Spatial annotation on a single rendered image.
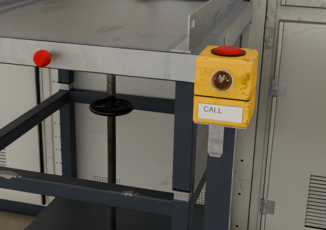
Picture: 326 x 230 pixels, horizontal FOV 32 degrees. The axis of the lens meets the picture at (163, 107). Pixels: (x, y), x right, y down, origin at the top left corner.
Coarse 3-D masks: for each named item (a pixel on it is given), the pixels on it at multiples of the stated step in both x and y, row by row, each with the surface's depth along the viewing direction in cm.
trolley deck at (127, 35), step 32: (64, 0) 156; (96, 0) 157; (128, 0) 159; (160, 0) 160; (192, 0) 162; (0, 32) 115; (32, 32) 116; (64, 32) 117; (96, 32) 117; (128, 32) 118; (160, 32) 119; (224, 32) 119; (32, 64) 112; (64, 64) 110; (96, 64) 108; (128, 64) 106; (160, 64) 104; (192, 64) 103
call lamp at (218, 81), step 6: (216, 72) 77; (222, 72) 77; (228, 72) 77; (210, 78) 78; (216, 78) 77; (222, 78) 77; (228, 78) 77; (216, 84) 77; (222, 84) 77; (228, 84) 77; (216, 90) 78; (222, 90) 78; (228, 90) 78
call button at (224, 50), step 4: (220, 48) 80; (224, 48) 80; (228, 48) 81; (232, 48) 81; (236, 48) 81; (220, 52) 79; (224, 52) 79; (228, 52) 79; (232, 52) 79; (236, 52) 79; (240, 52) 80
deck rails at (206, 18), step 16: (0, 0) 141; (16, 0) 149; (32, 0) 152; (224, 0) 134; (240, 0) 160; (192, 16) 102; (208, 16) 117; (224, 16) 136; (192, 32) 103; (208, 32) 118; (176, 48) 104; (192, 48) 104
